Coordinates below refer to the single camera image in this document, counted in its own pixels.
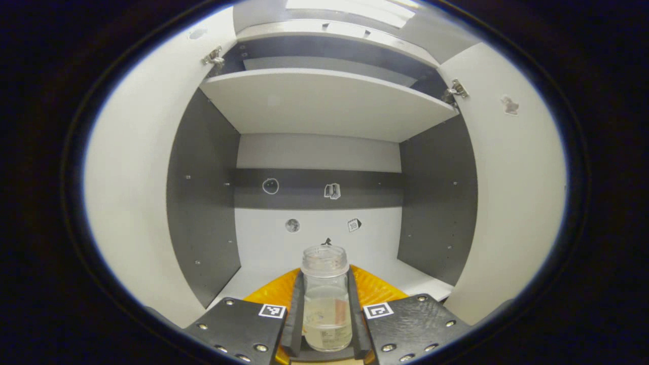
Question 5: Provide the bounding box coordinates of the grey and white cabinet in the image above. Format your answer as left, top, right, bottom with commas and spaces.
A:
166, 19, 480, 311

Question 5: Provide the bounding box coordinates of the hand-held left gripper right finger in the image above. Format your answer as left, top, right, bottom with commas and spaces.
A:
346, 264, 473, 364

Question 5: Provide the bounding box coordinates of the metal door hinge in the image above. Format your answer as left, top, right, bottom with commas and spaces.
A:
442, 78, 469, 105
202, 46, 226, 69

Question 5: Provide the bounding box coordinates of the clear glass bottle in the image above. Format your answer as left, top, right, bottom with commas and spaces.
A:
301, 245, 353, 352

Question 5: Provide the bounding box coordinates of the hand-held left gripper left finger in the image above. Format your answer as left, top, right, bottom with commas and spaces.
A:
184, 267, 306, 365

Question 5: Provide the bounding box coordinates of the large ceiling light panel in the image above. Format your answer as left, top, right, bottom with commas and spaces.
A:
285, 0, 422, 29

